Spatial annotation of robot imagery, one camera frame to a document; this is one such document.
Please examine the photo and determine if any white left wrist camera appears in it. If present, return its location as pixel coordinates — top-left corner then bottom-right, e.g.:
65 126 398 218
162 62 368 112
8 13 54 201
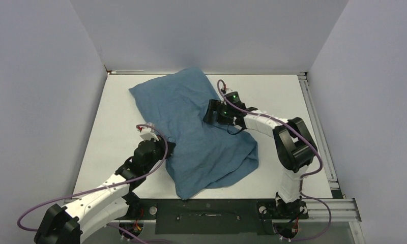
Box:
137 122 159 141

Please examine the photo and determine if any blue pillowcase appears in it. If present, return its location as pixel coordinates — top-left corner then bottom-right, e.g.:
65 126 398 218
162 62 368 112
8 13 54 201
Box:
129 68 259 200

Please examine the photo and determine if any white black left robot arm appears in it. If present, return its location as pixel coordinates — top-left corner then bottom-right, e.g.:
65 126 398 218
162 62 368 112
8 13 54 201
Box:
34 138 176 243

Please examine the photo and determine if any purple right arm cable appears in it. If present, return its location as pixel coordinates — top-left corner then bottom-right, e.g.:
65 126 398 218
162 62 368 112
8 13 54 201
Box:
217 79 332 242

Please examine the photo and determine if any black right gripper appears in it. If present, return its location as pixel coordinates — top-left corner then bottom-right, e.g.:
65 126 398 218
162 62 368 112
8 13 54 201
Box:
204 100 235 125

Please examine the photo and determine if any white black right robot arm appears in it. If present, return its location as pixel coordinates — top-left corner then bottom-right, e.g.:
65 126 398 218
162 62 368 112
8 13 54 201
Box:
203 91 317 218

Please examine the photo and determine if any aluminium frame rail right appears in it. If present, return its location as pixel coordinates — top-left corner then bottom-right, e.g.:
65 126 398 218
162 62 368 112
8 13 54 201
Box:
298 72 340 191

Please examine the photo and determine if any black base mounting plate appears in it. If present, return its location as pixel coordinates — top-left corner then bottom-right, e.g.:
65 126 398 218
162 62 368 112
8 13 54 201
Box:
118 199 309 235

